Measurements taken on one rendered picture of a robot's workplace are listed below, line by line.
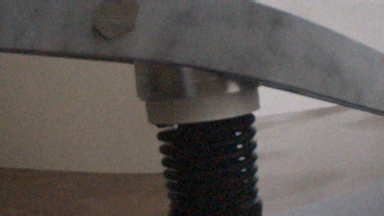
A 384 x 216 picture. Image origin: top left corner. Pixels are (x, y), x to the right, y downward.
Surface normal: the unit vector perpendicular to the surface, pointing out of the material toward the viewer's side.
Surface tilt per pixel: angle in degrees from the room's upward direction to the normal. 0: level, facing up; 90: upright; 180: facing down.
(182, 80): 90
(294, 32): 90
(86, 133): 90
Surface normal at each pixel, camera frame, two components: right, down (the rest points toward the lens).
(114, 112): -0.18, 0.11
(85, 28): 0.19, 0.07
